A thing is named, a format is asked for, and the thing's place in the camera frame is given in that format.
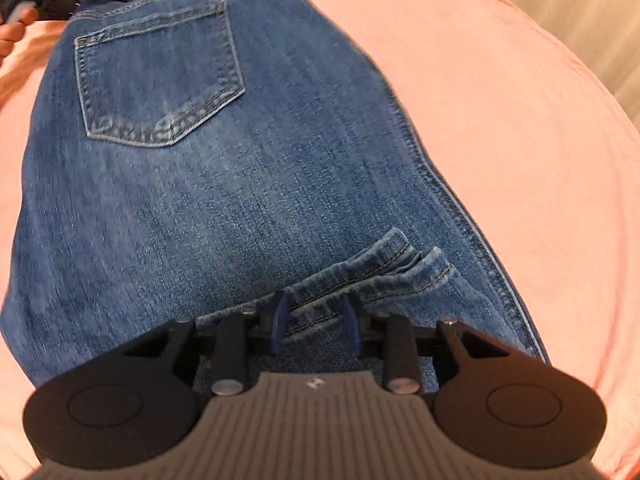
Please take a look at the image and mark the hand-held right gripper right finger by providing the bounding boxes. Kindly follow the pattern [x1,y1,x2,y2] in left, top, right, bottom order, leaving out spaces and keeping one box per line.
[341,291,527,395]

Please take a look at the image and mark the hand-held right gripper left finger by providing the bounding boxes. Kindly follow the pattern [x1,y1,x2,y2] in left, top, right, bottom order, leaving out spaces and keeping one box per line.
[121,290,291,397]

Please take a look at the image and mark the blue denim pants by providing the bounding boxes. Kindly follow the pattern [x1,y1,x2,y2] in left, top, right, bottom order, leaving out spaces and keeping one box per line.
[0,0,551,391]

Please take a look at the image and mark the person's left hand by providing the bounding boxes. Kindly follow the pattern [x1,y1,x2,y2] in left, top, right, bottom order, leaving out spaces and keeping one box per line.
[0,21,27,60]

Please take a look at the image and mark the orange bed sheet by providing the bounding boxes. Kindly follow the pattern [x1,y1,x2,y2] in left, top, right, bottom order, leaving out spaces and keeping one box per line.
[0,0,640,480]

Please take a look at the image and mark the beige pleated curtain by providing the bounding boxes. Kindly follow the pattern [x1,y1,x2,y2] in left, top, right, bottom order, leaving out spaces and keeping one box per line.
[467,0,640,121]

